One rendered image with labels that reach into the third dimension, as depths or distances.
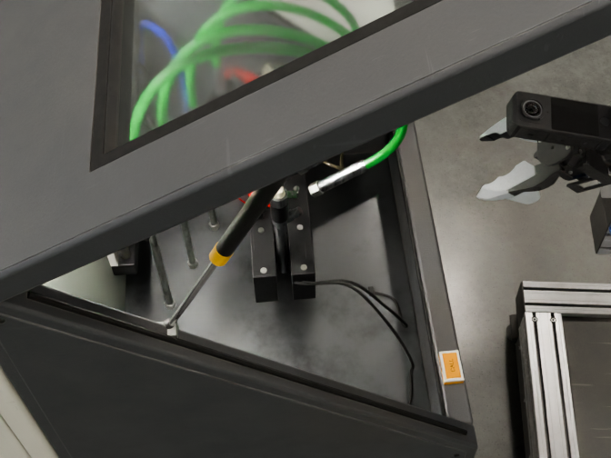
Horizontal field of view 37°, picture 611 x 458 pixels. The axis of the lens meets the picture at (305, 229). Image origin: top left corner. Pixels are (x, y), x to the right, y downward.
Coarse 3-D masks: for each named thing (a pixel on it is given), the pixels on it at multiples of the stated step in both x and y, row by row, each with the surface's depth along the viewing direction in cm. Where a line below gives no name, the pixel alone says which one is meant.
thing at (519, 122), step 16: (512, 96) 98; (528, 96) 98; (544, 96) 99; (512, 112) 98; (528, 112) 97; (544, 112) 97; (560, 112) 98; (576, 112) 98; (592, 112) 99; (608, 112) 99; (512, 128) 98; (528, 128) 97; (544, 128) 97; (560, 128) 97; (576, 128) 98; (592, 128) 98; (608, 128) 98; (576, 144) 99; (592, 144) 99; (608, 144) 99
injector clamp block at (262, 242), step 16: (304, 176) 157; (304, 192) 155; (304, 208) 153; (256, 224) 151; (272, 224) 151; (288, 224) 151; (304, 224) 151; (256, 240) 149; (272, 240) 149; (288, 240) 151; (304, 240) 149; (256, 256) 148; (272, 256) 148; (288, 256) 163; (304, 256) 148; (256, 272) 146; (272, 272) 146; (304, 272) 146; (256, 288) 148; (272, 288) 148; (304, 288) 149
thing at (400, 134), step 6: (402, 126) 124; (396, 132) 126; (402, 132) 125; (396, 138) 127; (402, 138) 126; (390, 144) 128; (396, 144) 127; (384, 150) 129; (390, 150) 128; (372, 156) 130; (378, 156) 130; (384, 156) 129; (366, 162) 131; (372, 162) 130; (378, 162) 130
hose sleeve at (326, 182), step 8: (344, 168) 133; (352, 168) 132; (360, 168) 131; (328, 176) 134; (336, 176) 133; (344, 176) 132; (352, 176) 132; (320, 184) 134; (328, 184) 134; (336, 184) 134
